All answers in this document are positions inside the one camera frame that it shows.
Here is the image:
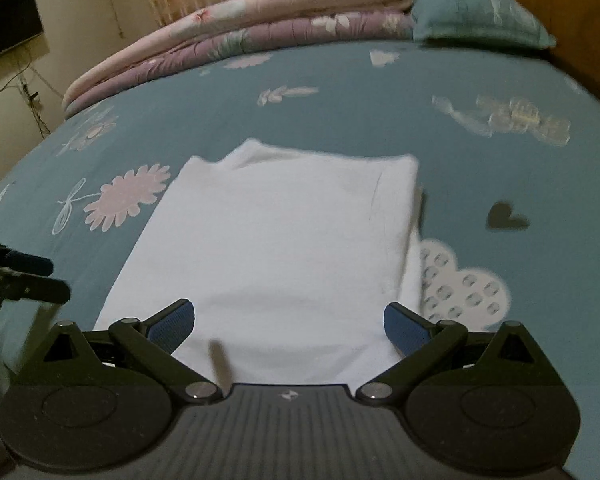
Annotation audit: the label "black wall television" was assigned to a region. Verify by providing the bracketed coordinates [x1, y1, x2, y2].
[0, 0, 45, 67]

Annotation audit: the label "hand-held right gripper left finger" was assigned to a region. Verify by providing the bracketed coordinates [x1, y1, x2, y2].
[30, 298, 218, 404]

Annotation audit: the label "wooden headboard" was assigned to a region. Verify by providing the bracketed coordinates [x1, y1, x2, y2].
[467, 0, 600, 117]

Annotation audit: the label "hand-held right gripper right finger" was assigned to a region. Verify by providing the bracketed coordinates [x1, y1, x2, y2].
[355, 301, 573, 405]

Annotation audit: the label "black wall cables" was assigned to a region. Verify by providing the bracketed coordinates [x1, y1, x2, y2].
[0, 45, 67, 137]

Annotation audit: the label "pink floral quilt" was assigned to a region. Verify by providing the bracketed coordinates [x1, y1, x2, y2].
[62, 0, 469, 107]

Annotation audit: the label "teal printed pillow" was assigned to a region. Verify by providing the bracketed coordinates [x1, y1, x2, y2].
[410, 0, 557, 51]

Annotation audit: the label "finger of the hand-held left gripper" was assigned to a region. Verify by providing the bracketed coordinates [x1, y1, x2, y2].
[0, 240, 56, 279]
[0, 264, 72, 309]

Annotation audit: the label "purple floral quilt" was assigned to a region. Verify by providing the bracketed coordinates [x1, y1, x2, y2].
[64, 10, 417, 119]

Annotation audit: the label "white printed shirt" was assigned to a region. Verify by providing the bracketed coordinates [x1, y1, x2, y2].
[94, 139, 426, 392]

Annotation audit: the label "teal printed bed sheet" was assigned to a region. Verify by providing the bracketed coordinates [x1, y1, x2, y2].
[0, 35, 600, 476]

